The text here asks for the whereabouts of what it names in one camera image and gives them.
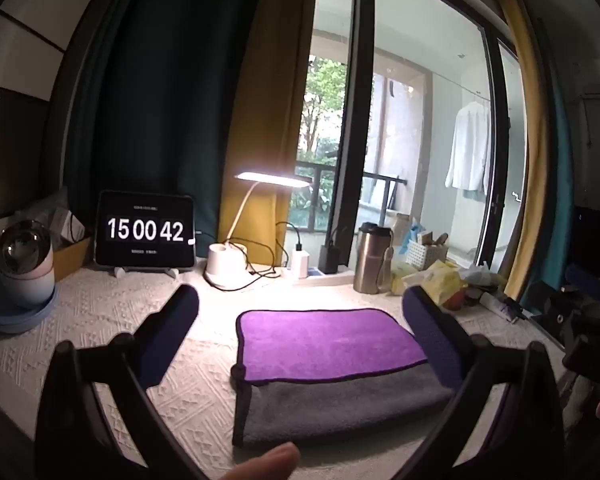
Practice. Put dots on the dark green curtain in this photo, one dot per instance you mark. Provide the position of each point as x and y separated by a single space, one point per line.
170 85

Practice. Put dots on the white power adapter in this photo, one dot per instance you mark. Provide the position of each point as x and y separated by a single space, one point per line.
300 260

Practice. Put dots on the black window frame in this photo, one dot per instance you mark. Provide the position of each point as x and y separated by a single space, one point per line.
355 110

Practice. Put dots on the purple and grey towel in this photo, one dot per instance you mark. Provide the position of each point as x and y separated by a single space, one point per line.
325 350

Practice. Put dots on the black charger block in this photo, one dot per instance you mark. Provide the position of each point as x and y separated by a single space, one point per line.
329 260

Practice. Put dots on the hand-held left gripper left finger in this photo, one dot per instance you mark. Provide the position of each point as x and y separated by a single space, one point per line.
172 327

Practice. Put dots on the blue plate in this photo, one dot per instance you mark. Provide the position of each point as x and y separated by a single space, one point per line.
10 321

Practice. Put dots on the teal curtain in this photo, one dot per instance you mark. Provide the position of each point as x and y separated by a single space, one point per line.
562 185

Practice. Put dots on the white desk lamp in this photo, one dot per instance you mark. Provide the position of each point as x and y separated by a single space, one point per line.
225 265

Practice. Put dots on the white tube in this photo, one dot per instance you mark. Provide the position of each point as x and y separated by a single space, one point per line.
502 307

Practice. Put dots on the stainless steel tumbler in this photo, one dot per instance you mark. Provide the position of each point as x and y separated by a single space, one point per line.
371 260

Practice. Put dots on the black balcony railing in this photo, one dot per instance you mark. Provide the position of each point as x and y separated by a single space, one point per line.
325 185

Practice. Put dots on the cardboard box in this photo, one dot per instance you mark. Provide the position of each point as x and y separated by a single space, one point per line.
70 257

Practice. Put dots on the white tablet stand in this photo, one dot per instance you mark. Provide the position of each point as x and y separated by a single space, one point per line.
121 272

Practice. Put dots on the yellow curtain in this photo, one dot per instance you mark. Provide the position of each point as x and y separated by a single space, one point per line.
270 110
530 135

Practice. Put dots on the person's left hand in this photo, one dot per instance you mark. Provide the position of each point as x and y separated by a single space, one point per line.
265 462

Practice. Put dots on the yellow snack packet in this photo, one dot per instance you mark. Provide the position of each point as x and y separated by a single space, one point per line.
437 277

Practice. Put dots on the white textured tablecloth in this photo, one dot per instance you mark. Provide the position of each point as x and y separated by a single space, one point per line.
105 310

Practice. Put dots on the black tablet with clock display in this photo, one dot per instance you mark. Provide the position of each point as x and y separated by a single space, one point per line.
145 230

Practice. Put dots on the white plastic basket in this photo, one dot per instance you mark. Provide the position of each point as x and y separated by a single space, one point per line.
425 254

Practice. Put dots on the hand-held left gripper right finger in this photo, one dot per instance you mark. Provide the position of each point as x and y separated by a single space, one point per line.
430 332

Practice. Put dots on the white hanging shirt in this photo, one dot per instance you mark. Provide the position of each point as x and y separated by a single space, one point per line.
470 145

